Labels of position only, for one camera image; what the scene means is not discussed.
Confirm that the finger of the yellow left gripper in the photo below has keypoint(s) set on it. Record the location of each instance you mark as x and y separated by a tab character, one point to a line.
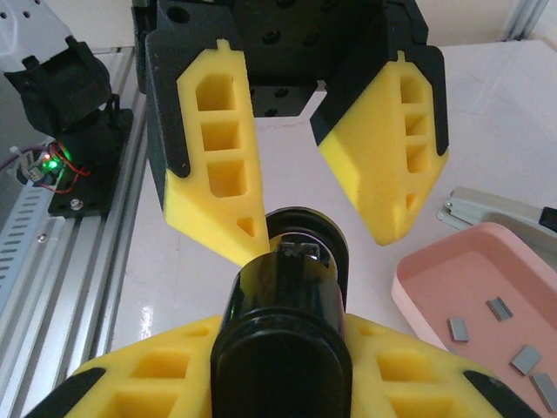
191	196
370	174

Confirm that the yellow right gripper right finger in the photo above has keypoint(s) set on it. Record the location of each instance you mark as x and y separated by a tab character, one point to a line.
413	379

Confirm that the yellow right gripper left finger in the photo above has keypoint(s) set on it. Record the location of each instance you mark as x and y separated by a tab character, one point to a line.
143	379

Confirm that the silver metal stapler magazine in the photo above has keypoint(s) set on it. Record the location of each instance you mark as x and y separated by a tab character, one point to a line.
478	204

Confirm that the pink plastic tray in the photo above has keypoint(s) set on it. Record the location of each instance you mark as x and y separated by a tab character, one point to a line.
478	270

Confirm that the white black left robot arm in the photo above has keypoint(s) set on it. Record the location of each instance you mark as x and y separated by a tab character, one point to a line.
65	87

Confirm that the grey staple strip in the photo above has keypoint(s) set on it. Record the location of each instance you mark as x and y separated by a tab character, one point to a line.
544	389
525	360
499	308
459	329

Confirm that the black controller board with LED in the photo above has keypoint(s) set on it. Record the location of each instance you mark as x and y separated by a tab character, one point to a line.
35	172

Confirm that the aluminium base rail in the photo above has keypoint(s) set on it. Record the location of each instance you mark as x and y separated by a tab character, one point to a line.
87	283

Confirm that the aluminium frame post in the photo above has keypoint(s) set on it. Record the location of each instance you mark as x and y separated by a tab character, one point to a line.
520	19

